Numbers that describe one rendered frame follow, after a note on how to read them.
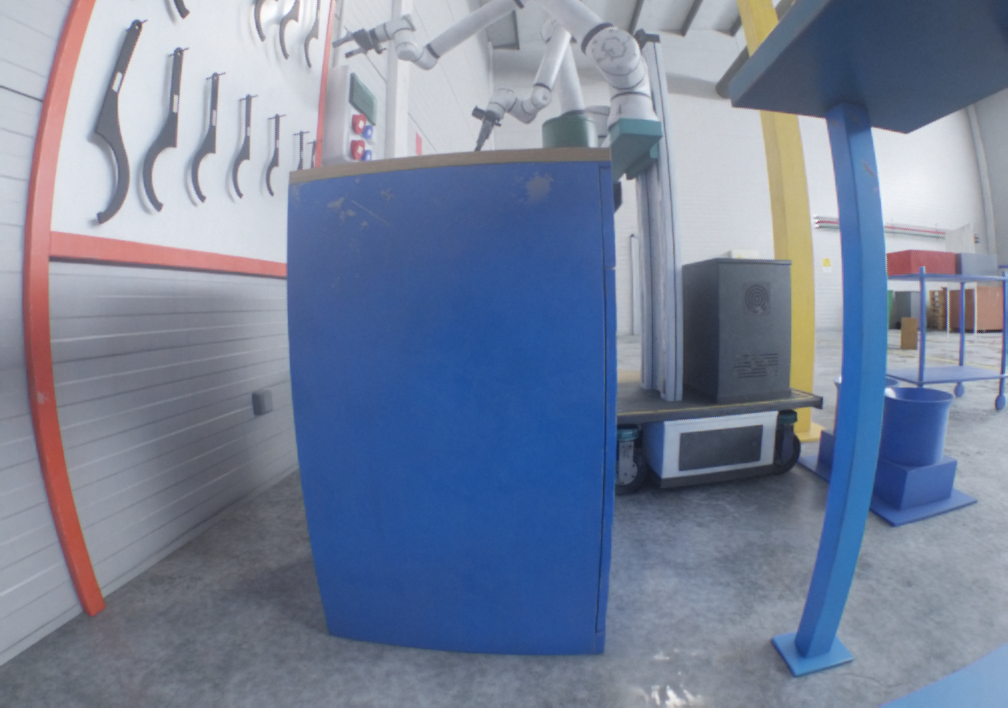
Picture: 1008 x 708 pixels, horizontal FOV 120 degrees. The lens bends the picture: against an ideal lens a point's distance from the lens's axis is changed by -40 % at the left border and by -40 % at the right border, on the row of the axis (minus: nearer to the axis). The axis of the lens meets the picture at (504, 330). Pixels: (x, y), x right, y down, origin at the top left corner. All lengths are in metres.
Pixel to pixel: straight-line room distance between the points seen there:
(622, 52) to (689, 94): 10.46
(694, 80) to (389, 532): 11.93
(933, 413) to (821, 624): 0.95
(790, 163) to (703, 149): 9.03
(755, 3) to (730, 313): 1.91
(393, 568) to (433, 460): 0.24
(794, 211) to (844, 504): 1.90
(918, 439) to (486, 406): 1.43
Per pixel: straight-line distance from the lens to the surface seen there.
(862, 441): 0.87
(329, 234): 0.86
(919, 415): 1.76
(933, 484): 1.87
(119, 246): 1.34
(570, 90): 2.43
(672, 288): 1.79
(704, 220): 11.18
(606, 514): 0.86
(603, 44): 1.65
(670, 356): 1.80
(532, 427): 0.79
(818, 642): 1.05
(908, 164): 15.11
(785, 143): 2.67
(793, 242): 2.55
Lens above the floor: 0.68
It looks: 3 degrees down
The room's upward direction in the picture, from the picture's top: 1 degrees counter-clockwise
